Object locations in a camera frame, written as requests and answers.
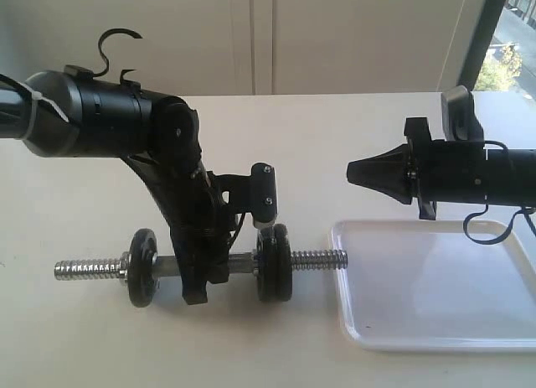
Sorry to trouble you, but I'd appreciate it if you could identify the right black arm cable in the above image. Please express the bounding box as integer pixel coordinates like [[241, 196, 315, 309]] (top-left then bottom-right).
[[462, 141, 536, 246]]

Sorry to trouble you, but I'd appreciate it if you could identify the chrome collar nut right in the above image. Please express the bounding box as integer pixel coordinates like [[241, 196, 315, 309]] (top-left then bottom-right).
[[250, 250, 259, 277]]

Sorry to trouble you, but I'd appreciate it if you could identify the chrome threaded dumbbell bar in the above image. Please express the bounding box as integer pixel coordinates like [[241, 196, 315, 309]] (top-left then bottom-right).
[[54, 250, 348, 281]]

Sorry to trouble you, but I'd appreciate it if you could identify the black weight plate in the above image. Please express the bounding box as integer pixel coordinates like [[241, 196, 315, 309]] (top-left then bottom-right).
[[256, 228, 278, 303], [126, 229, 157, 308], [274, 224, 293, 302]]

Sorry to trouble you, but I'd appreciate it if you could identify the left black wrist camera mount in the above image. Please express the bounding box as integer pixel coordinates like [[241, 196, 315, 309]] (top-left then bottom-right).
[[209, 163, 277, 230]]

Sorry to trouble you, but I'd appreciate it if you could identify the chrome collar nut left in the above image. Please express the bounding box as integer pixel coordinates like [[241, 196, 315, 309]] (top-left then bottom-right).
[[118, 251, 130, 287]]

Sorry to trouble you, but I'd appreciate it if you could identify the black window frame post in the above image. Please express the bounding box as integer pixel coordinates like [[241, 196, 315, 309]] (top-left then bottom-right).
[[456, 0, 506, 91]]

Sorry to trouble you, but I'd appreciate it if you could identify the chrome collar nut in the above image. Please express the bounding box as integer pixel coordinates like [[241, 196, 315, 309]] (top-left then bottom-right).
[[250, 250, 259, 277], [118, 251, 130, 287]]

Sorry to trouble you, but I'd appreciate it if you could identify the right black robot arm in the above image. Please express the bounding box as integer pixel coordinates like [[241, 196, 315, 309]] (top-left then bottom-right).
[[346, 117, 535, 220]]

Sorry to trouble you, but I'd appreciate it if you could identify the white plastic tray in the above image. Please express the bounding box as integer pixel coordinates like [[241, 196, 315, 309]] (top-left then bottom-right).
[[330, 220, 535, 353]]

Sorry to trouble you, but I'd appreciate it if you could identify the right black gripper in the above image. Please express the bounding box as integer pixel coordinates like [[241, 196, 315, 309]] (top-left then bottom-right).
[[347, 117, 487, 220]]

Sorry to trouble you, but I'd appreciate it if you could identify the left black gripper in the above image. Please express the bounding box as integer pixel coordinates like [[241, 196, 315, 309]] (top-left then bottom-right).
[[126, 96, 235, 305]]

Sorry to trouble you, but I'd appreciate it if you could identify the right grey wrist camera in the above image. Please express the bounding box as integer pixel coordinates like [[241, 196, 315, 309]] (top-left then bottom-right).
[[441, 85, 484, 142]]

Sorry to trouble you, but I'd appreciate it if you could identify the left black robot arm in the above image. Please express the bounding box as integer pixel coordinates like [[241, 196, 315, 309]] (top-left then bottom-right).
[[1, 66, 237, 305]]

